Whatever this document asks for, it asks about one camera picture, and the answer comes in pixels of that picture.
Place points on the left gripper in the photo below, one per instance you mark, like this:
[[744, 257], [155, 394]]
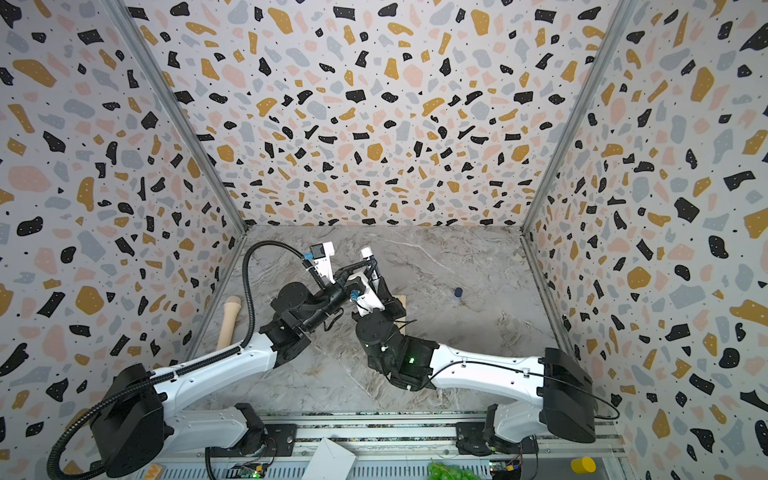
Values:
[[341, 278]]

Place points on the blue white glue stick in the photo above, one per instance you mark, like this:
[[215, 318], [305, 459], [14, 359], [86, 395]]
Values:
[[371, 271]]

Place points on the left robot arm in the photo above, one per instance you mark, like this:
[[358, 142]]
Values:
[[138, 418]]

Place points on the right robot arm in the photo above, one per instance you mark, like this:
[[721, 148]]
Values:
[[547, 393]]

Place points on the wooden roller pin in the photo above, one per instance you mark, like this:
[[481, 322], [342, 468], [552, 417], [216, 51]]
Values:
[[231, 309]]

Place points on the white paper sheet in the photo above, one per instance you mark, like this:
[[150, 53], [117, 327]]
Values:
[[330, 461]]

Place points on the green plastic object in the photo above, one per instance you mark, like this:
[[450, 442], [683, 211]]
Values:
[[441, 471]]

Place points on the right circuit board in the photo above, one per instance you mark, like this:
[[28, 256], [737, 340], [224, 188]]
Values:
[[506, 469]]

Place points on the small circuit board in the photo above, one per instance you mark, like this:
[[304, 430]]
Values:
[[250, 470]]

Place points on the yellow round object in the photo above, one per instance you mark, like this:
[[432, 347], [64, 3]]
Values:
[[583, 465]]

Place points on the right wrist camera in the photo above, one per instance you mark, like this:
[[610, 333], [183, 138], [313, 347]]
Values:
[[363, 295]]

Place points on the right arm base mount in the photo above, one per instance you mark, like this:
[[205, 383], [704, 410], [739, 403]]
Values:
[[472, 439]]

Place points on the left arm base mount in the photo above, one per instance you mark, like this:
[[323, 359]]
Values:
[[273, 440]]

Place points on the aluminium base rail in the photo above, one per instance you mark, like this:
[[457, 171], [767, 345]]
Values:
[[392, 445]]

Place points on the left aluminium corner post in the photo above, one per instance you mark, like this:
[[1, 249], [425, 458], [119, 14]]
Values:
[[125, 26]]

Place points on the aluminium corner post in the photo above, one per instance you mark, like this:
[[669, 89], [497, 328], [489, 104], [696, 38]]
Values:
[[616, 26], [125, 26]]

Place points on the right aluminium corner post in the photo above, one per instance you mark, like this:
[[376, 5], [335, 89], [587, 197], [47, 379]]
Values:
[[616, 26]]

